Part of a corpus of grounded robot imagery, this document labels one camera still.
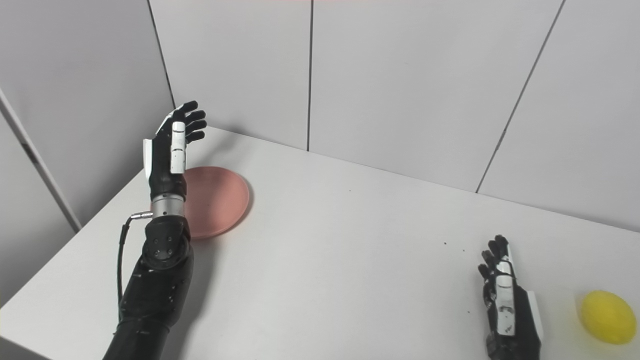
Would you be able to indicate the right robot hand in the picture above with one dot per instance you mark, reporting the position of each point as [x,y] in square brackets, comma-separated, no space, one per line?
[510,310]

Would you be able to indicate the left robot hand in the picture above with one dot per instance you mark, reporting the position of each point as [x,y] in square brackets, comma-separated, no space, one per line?
[167,160]

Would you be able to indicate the pink plate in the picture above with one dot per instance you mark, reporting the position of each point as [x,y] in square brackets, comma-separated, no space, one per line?
[217,202]

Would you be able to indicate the yellow lemon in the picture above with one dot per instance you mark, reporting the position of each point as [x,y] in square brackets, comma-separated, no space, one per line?
[607,317]

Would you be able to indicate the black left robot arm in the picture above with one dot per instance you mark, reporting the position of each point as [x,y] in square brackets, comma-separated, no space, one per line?
[155,280]

